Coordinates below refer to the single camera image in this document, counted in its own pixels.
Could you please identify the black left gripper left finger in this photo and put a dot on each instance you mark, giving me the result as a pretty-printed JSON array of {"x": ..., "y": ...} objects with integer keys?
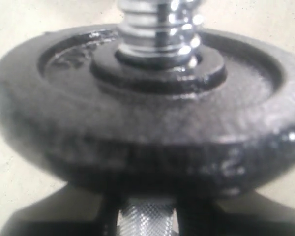
[{"x": 71, "y": 211}]

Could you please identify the black weight plate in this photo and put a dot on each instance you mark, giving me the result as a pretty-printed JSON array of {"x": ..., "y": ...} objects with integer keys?
[{"x": 69, "y": 106}]

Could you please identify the chrome threaded dumbbell bar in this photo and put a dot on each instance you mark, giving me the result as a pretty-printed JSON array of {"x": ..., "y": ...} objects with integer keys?
[{"x": 160, "y": 29}]

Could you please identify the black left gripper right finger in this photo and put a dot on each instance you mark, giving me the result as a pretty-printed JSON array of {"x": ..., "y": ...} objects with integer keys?
[{"x": 250, "y": 214}]

